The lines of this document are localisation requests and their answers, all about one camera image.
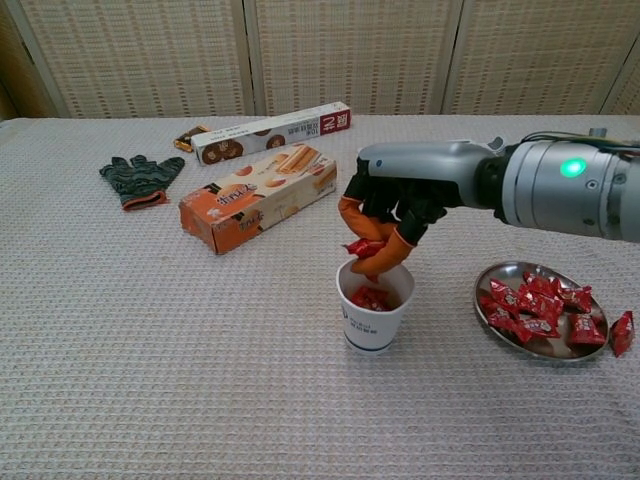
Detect round steel plate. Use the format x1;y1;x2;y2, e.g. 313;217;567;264
473;260;610;362

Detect long white cookie box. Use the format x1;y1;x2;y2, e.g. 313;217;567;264
190;100;352;167

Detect grey knit glove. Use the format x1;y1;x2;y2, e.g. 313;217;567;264
98;154;187;213

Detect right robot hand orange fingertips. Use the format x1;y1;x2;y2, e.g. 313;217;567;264
338;139;497;281

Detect brown chocolate wrapper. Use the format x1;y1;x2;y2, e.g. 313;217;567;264
172;124;212;153

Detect white paper cup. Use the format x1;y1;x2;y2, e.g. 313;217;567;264
336;259;416;357

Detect orange biscuit box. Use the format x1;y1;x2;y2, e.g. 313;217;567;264
178;143;339;256

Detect beige woven tablecloth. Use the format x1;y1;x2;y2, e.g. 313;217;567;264
0;114;640;480

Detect bamboo folding screen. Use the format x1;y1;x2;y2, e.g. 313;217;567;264
0;0;640;120

